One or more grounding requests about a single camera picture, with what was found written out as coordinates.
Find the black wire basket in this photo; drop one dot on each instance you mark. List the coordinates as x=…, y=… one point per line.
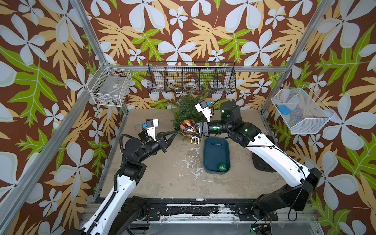
x=190, y=77

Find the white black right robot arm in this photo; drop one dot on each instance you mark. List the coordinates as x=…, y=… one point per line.
x=301, y=182

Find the small green christmas tree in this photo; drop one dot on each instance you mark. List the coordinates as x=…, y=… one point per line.
x=184, y=109

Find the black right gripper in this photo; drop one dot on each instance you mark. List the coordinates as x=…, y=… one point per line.
x=205, y=128

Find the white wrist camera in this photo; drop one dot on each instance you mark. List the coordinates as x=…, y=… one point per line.
x=149, y=128
x=204, y=108

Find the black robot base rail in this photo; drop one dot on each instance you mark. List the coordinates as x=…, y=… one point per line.
x=155, y=209

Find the white mesh basket right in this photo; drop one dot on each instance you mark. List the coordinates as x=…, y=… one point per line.
x=309, y=112

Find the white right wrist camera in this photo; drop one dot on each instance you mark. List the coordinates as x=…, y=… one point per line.
x=204, y=108

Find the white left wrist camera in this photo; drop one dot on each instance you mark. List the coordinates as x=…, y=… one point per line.
x=149, y=128

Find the gold ribbed ornament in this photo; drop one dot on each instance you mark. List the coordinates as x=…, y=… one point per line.
x=196, y=140

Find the green glitter ornament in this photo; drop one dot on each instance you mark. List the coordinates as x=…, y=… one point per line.
x=222, y=167

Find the blue object in mesh basket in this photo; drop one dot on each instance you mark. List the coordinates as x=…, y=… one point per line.
x=284, y=110

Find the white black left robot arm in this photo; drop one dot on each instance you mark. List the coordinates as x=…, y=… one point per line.
x=114, y=216

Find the teal plastic tray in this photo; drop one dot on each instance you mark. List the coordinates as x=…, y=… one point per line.
x=216, y=150

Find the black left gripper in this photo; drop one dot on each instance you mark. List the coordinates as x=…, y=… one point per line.
x=161, y=143

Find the red and gold ornament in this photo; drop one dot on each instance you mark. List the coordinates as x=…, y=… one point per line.
x=185, y=124

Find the white wire basket left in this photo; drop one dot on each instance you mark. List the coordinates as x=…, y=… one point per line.
x=109, y=86

